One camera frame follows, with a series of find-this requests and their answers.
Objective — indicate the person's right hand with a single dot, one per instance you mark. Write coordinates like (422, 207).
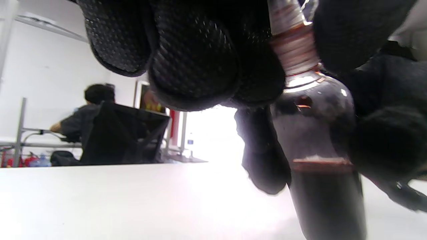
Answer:
(390, 133)

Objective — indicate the person's left hand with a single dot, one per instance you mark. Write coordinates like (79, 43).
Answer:
(193, 56)

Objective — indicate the dark soda plastic bottle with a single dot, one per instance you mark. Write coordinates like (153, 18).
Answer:
(320, 133)

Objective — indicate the red vertical banner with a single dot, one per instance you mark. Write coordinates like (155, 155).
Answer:
(174, 128)

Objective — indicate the black seat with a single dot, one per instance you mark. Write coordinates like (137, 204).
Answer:
(63, 158)

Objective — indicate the clear water bottle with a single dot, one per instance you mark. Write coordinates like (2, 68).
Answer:
(43, 160)

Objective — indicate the red fire extinguishers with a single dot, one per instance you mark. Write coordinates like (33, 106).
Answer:
(20, 161)

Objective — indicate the framed wall picture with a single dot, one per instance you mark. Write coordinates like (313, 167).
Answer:
(150, 98)

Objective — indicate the white wall rail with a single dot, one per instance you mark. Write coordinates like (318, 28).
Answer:
(50, 26)

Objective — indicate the grey metal frame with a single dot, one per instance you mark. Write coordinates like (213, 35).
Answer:
(20, 133)

